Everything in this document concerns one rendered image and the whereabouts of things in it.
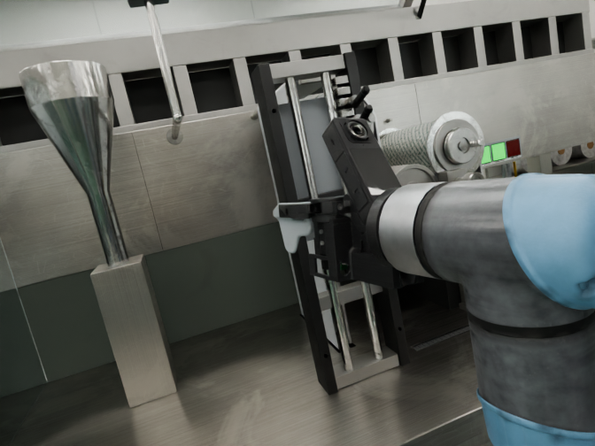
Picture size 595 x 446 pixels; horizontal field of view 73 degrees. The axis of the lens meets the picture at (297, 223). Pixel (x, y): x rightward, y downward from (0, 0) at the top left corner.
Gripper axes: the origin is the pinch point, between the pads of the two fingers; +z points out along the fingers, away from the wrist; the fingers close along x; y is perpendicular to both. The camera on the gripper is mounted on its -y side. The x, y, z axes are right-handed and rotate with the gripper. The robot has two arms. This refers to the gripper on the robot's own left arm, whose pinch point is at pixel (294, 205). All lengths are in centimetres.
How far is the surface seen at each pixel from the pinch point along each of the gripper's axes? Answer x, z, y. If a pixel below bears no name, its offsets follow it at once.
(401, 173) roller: 35.2, 17.4, -3.3
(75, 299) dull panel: -27, 64, 20
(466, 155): 49, 12, -6
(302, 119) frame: 8.1, 9.8, -12.7
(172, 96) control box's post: -7.2, 28.2, -20.1
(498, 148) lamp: 96, 37, -9
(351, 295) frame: 15.0, 9.9, 16.8
